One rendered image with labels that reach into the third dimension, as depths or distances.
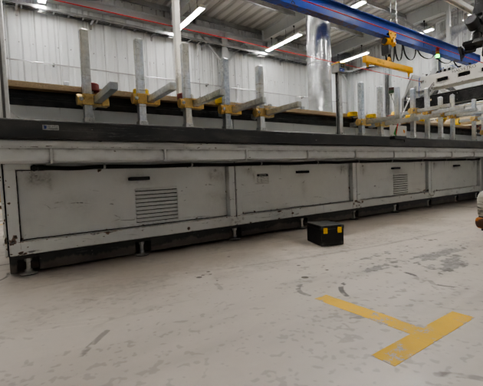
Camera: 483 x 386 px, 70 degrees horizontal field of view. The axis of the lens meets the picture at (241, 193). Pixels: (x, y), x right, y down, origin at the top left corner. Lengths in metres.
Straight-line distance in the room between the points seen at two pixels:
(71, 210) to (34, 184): 0.21
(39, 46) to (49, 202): 7.61
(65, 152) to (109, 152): 0.19
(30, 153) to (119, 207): 0.55
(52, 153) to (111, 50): 8.07
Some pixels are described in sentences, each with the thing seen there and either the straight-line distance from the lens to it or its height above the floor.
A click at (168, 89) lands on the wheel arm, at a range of 1.60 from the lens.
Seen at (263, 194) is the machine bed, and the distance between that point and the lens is 2.47.
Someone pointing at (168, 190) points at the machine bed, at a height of 0.36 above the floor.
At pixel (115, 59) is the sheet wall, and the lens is 9.69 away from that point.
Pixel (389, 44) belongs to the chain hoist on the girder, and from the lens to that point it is 8.50.
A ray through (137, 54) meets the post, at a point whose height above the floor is 1.04.
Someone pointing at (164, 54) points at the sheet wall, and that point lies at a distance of 10.19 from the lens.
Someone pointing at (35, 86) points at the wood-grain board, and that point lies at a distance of 1.92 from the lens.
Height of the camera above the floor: 0.43
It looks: 3 degrees down
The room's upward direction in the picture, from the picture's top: 2 degrees counter-clockwise
